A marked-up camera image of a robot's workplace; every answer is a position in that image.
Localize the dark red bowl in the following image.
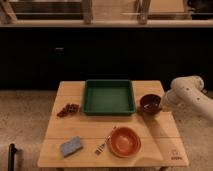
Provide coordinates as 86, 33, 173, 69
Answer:
140, 94, 161, 115

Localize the orange bowl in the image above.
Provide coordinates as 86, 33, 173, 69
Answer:
107, 127, 141, 158

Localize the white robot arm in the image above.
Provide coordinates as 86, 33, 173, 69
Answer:
160, 75, 213, 123

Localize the blue sponge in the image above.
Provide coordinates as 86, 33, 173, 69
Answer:
60, 136, 83, 157

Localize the wooden folding table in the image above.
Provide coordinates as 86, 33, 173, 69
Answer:
38, 81, 189, 168

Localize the wooden shelf rack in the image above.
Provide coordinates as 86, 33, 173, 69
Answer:
0, 0, 213, 28

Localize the black post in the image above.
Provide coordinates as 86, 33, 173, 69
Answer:
8, 144, 17, 171

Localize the green plastic tray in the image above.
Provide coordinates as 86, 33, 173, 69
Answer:
81, 80, 136, 116

